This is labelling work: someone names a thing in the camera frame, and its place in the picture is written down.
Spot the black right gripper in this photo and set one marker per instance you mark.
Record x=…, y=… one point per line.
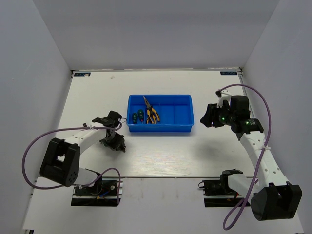
x=211, y=115

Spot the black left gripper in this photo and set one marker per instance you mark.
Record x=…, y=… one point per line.
x=115, y=146

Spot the yellow black short pliers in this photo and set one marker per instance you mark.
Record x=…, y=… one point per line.
x=151, y=120

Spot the yellow black long-nose pliers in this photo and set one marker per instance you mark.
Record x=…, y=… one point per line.
x=151, y=112

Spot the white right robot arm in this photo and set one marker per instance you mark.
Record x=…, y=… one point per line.
x=271, y=195

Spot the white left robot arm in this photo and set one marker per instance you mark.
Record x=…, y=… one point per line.
x=62, y=157

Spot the blue plastic divided bin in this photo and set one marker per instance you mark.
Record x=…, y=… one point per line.
x=175, y=112

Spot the blue label sticker right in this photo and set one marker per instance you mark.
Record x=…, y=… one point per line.
x=228, y=73

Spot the blue label sticker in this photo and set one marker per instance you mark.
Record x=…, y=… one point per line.
x=228, y=73
x=82, y=74

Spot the blue label sticker left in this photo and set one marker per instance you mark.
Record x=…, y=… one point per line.
x=82, y=74

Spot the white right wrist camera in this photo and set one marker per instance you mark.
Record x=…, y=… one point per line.
x=223, y=95

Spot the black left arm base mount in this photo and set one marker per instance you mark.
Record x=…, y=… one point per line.
x=106, y=193

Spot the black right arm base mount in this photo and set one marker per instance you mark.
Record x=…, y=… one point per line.
x=216, y=197

